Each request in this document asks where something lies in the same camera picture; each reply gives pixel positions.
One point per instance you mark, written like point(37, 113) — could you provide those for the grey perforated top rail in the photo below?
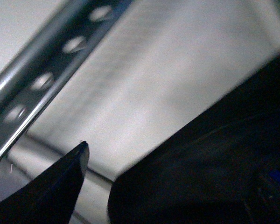
point(37, 74)

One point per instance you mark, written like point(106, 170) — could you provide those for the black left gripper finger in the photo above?
point(51, 197)

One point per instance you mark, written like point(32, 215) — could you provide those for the black garment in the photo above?
point(221, 168)

